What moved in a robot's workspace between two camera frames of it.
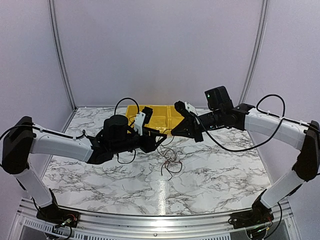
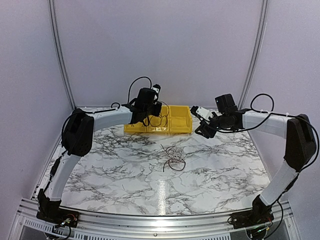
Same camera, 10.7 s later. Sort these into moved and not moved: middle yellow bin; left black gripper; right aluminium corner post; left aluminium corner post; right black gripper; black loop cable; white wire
Moved: left black gripper; white wire; right black gripper; black loop cable
Not moved: left aluminium corner post; middle yellow bin; right aluminium corner post
